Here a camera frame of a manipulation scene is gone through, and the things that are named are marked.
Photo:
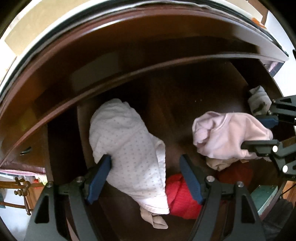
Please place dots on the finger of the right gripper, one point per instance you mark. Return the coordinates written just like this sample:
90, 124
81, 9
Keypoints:
269, 121
261, 148

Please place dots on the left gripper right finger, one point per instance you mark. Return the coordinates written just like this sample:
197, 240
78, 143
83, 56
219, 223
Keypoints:
194, 178

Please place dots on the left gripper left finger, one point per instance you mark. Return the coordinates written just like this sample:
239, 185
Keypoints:
97, 178

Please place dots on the grey underwear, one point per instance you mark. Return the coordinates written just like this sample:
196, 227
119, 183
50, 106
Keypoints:
259, 102

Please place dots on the red knit sock roll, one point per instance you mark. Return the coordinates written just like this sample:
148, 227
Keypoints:
179, 198

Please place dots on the white dotted underwear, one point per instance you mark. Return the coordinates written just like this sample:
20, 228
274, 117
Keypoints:
138, 158

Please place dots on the pale pink underwear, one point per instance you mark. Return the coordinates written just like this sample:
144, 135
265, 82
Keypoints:
219, 136

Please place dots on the teal box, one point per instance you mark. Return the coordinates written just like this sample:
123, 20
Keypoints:
262, 197

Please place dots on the wooden coat rack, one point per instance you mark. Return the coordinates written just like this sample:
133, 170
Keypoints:
29, 192

